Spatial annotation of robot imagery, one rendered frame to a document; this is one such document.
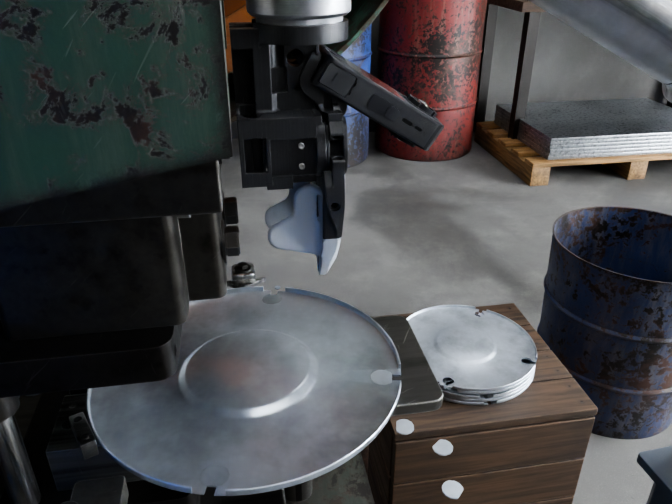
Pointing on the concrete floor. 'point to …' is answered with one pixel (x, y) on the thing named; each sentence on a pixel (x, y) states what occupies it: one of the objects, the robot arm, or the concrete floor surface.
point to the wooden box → (491, 442)
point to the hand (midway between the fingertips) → (329, 259)
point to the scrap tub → (614, 314)
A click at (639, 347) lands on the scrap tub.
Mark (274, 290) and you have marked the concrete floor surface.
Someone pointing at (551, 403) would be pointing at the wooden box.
